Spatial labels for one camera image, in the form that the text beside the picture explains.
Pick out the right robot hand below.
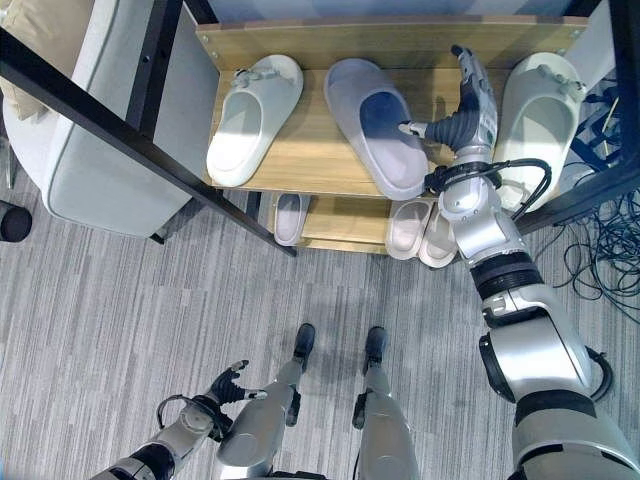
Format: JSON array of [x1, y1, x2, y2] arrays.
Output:
[[398, 44, 499, 155]]

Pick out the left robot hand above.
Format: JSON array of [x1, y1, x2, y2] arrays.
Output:
[[207, 358, 269, 407]]

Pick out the grey closed-toe slipper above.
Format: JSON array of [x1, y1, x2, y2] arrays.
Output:
[[273, 193, 312, 247], [323, 58, 430, 200]]

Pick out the robot left silver leg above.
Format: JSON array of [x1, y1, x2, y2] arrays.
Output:
[[215, 322, 317, 480]]

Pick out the robot silver leg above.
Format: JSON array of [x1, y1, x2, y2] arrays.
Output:
[[215, 322, 317, 480], [352, 326, 422, 480]]

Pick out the white slide slipper with charm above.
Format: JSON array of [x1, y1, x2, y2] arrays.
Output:
[[492, 53, 587, 212], [205, 54, 305, 188]]

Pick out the beige slide slipper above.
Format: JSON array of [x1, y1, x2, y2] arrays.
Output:
[[417, 200, 459, 267], [385, 199, 435, 261]]

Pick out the robot right silver leg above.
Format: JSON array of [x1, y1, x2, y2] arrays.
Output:
[[352, 326, 422, 480]]

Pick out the light grey sofa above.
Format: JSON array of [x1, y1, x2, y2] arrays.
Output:
[[2, 0, 221, 245]]

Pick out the beige cushion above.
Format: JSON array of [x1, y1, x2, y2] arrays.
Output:
[[0, 0, 96, 121]]

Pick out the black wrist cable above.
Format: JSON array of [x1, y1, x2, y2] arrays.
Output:
[[155, 394, 226, 441], [424, 157, 554, 221]]

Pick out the black tangled cables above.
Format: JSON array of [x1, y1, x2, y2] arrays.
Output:
[[552, 67, 640, 306]]

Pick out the wooden shoe rack black frame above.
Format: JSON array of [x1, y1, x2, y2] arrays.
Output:
[[0, 0, 640, 258]]

